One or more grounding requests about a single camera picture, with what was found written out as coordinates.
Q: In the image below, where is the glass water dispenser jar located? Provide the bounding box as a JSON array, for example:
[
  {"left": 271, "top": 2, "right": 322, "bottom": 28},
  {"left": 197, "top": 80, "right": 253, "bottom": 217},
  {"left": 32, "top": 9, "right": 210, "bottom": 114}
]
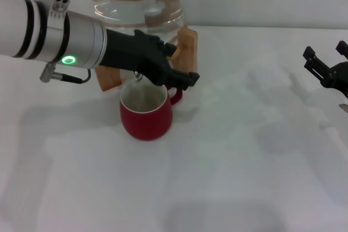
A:
[{"left": 89, "top": 0, "right": 186, "bottom": 42}]

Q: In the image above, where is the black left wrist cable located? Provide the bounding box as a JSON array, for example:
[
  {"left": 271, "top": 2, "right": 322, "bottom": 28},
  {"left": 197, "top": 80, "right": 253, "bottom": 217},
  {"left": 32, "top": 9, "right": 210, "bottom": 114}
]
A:
[{"left": 40, "top": 63, "right": 92, "bottom": 84}]

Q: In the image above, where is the red ceramic cup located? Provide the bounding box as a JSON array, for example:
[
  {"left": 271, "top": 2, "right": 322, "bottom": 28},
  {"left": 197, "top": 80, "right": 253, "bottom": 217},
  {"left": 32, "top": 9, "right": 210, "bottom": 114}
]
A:
[{"left": 120, "top": 81, "right": 183, "bottom": 142}]

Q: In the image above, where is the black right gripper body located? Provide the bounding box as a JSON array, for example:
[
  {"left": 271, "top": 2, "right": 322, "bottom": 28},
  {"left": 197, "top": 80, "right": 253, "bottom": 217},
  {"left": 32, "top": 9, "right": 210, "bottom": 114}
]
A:
[{"left": 325, "top": 60, "right": 348, "bottom": 97}]

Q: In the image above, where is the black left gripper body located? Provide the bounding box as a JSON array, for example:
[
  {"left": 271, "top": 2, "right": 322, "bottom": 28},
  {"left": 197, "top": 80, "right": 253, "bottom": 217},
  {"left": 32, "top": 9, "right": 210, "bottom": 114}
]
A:
[{"left": 99, "top": 28, "right": 175, "bottom": 85}]

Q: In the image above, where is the wooden dispenser stand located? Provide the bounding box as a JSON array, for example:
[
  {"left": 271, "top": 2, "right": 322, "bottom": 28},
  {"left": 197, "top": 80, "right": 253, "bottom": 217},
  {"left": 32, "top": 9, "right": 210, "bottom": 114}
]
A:
[{"left": 95, "top": 25, "right": 198, "bottom": 91}]

